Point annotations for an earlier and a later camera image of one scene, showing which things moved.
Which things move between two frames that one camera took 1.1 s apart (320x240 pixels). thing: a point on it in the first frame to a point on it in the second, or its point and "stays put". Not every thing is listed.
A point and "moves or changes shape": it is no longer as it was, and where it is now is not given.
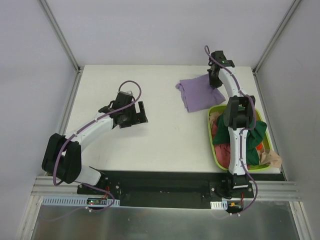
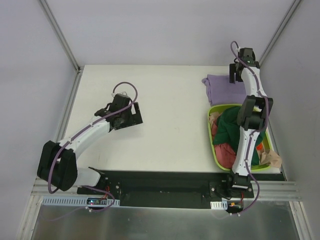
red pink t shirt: x=222 y=151 stays put
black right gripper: x=214 y=80 to x=232 y=73
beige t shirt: x=270 y=157 stays put
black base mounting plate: x=191 y=188 stays put
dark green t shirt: x=221 y=135 stays put
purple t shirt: x=198 y=93 moves or changes shape
